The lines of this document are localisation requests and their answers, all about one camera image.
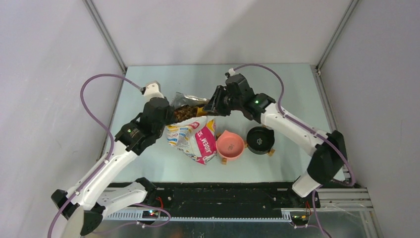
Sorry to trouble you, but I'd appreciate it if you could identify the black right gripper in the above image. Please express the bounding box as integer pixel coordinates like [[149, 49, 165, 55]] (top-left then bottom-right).
[[202, 86, 242, 117]]

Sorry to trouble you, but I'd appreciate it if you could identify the printed cat food bag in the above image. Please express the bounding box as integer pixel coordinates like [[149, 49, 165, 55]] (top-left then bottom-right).
[[165, 92, 217, 165]]

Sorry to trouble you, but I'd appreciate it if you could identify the yellow plastic scoop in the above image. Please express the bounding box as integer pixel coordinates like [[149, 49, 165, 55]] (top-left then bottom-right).
[[196, 104, 217, 117]]

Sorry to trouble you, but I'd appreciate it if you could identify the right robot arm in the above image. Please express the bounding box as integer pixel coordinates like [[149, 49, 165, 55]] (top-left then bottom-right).
[[203, 74, 348, 207]]

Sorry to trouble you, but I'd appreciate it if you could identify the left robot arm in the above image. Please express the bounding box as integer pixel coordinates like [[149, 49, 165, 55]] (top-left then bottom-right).
[[47, 97, 174, 238]]

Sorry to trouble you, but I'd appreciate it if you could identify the pink pet bowl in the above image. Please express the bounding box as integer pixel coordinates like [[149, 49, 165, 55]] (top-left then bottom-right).
[[216, 130, 246, 164]]

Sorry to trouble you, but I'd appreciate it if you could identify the black pet bowl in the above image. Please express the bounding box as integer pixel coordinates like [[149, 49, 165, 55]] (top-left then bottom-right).
[[246, 126, 275, 155]]

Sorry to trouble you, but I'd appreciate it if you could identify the brown kibble in bag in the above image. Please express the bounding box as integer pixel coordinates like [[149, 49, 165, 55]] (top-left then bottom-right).
[[174, 105, 198, 123]]

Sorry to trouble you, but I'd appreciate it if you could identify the wooden bowl stand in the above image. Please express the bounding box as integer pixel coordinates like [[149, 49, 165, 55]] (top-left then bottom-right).
[[217, 142, 276, 165]]

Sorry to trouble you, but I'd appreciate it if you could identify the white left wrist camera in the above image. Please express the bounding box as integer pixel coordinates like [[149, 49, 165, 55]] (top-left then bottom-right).
[[142, 81, 164, 102]]

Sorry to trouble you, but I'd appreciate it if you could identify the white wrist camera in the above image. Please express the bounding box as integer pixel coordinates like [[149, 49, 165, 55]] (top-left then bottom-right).
[[224, 68, 236, 78], [142, 81, 164, 102]]

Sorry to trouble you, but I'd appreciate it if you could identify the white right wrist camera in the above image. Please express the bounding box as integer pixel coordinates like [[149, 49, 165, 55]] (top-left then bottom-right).
[[224, 68, 236, 78]]

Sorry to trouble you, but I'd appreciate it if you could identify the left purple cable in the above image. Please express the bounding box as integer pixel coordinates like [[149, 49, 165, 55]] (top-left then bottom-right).
[[47, 73, 145, 238]]

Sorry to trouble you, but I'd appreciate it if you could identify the left aluminium frame post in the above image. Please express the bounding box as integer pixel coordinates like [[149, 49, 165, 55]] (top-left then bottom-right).
[[82, 0, 128, 74]]

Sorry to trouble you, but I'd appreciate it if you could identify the aluminium corner frame post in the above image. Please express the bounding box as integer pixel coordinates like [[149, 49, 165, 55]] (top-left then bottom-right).
[[315, 0, 361, 76]]

